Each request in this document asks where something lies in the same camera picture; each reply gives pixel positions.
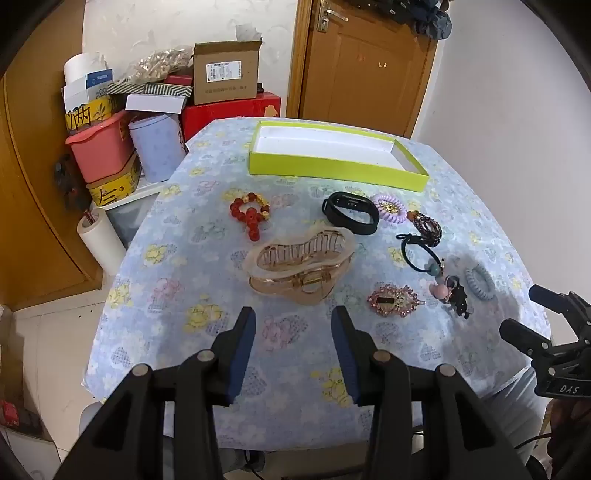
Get translucent storage bin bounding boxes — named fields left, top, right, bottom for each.
left=104, top=182, right=164, bottom=250

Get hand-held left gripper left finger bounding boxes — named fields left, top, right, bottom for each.
left=53, top=306, right=257, bottom=480

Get white flat box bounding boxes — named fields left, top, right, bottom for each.
left=126, top=93, right=190, bottom=114

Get dark hanging clothes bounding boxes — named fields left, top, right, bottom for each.
left=379, top=0, right=454, bottom=38

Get clear bag of gold pieces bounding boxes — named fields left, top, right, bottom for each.
left=122, top=46, right=195, bottom=86

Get yellow black patterned box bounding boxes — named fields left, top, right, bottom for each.
left=65, top=95, right=126, bottom=133

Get large translucent hair claw clip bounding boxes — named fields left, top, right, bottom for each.
left=243, top=225, right=358, bottom=305

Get pink ball black figure keychain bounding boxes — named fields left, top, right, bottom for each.
left=429, top=274, right=472, bottom=320

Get red bead bracelet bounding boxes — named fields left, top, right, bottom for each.
left=229, top=191, right=273, bottom=241

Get black hair tie pink button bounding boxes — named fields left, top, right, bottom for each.
left=399, top=234, right=446, bottom=278

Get light purple round tin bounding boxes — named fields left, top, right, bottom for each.
left=128, top=114, right=188, bottom=183

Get brass door handle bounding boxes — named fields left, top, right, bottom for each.
left=317, top=0, right=349, bottom=33

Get floral blue tablecloth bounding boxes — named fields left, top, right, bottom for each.
left=83, top=117, right=552, bottom=450

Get pink plastic basket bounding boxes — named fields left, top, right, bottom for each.
left=65, top=111, right=139, bottom=183

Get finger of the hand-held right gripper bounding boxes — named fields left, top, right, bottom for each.
left=499, top=319, right=555, bottom=358
left=529, top=285, right=591, bottom=342

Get brown beaded hair tie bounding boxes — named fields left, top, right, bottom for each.
left=406, top=210, right=443, bottom=241

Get striped flat box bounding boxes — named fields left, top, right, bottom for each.
left=108, top=82, right=192, bottom=99

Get white paper roll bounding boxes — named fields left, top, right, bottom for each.
left=76, top=210, right=126, bottom=276
left=64, top=53, right=109, bottom=88

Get yellow-green cardboard box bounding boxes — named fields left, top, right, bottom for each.
left=249, top=121, right=430, bottom=192

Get yellow box black characters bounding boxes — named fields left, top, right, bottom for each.
left=86, top=152, right=142, bottom=206

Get wooden cabinet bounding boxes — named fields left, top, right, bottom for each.
left=0, top=0, right=105, bottom=311

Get brown cardboard box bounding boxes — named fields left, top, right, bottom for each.
left=193, top=41, right=263, bottom=105

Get white box blue label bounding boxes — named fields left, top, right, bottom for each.
left=64, top=69, right=115, bottom=112

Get large red box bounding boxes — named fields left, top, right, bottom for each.
left=180, top=91, right=282, bottom=141

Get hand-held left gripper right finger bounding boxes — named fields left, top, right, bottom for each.
left=331, top=305, right=539, bottom=480

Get grey-blue spiral hair tie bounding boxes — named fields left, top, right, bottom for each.
left=464, top=265, right=496, bottom=303

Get black fitness band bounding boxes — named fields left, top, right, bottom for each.
left=322, top=191, right=380, bottom=236

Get purple spiral hair tie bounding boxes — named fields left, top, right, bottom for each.
left=372, top=194, right=409, bottom=225

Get person's right hand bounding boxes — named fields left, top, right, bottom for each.
left=549, top=397, right=591, bottom=462

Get wooden door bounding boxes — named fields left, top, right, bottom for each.
left=286, top=0, right=438, bottom=138

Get pink rhinestone hair clip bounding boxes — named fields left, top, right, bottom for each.
left=367, top=285, right=426, bottom=318

